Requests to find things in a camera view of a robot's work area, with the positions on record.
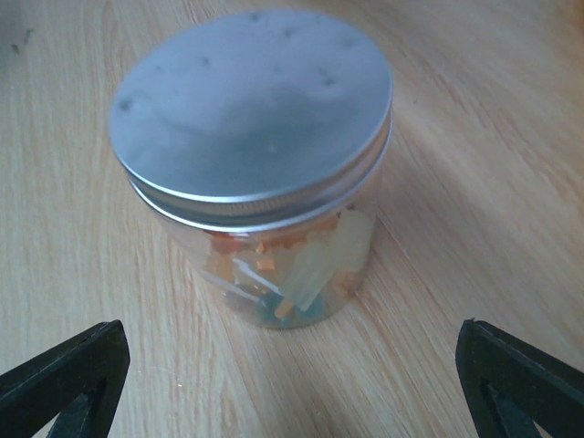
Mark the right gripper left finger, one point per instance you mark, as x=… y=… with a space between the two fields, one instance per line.
x=76 y=385

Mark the grey round jar lid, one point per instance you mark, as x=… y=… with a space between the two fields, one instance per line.
x=253 y=116

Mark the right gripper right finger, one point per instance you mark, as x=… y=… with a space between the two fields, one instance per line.
x=512 y=388

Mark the clear plastic jar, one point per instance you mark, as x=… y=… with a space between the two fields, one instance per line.
x=282 y=224

